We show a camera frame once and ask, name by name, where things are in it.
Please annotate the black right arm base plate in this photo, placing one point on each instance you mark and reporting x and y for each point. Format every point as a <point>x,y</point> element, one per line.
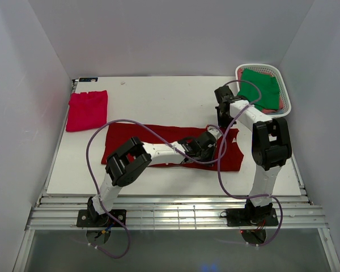
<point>243,217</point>

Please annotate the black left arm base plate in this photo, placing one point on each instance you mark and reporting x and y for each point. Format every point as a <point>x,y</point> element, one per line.
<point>84,219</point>

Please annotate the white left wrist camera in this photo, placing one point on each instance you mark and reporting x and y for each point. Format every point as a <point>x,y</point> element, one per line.
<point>215,131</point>

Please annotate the white plastic laundry basket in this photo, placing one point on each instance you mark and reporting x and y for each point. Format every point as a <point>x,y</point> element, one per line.
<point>263,84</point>

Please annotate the aluminium frame rails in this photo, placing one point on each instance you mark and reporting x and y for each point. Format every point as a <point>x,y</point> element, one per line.
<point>171,213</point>

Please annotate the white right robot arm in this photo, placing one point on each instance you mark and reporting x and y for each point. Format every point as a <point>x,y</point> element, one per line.
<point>271,148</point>

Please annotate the blue white label sticker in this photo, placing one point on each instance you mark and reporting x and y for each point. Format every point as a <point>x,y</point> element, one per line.
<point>88,79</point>

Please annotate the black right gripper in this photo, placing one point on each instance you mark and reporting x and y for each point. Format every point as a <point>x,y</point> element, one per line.
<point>223,124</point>

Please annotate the folded pink t shirt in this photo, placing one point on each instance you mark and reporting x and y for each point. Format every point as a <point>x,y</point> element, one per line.
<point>87,110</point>

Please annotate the green t shirt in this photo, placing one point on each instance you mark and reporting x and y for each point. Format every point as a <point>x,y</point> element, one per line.
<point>260,90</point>

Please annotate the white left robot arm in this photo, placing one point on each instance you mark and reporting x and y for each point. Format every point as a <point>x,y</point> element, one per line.
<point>128,162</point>

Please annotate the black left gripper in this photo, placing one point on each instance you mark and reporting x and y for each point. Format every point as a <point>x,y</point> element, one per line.
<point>212,154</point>

